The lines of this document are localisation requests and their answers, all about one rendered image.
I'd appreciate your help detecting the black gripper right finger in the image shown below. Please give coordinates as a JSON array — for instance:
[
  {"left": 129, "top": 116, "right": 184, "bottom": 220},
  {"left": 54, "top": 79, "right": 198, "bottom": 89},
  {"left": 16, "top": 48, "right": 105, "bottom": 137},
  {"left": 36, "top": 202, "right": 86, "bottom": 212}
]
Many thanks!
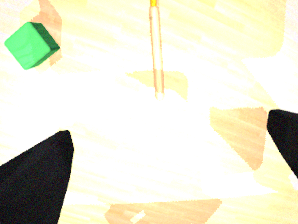
[{"left": 266, "top": 108, "right": 298, "bottom": 180}]

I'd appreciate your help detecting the green block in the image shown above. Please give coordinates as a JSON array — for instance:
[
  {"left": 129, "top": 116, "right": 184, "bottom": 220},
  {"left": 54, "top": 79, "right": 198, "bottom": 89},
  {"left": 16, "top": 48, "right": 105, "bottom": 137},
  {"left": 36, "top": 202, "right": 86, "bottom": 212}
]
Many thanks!
[{"left": 4, "top": 22, "right": 60, "bottom": 69}]

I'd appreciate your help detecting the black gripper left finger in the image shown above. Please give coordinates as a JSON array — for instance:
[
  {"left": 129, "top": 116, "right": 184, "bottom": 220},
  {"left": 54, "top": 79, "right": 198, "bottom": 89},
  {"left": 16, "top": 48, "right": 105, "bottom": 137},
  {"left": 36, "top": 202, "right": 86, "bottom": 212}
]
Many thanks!
[{"left": 0, "top": 131, "right": 74, "bottom": 224}]

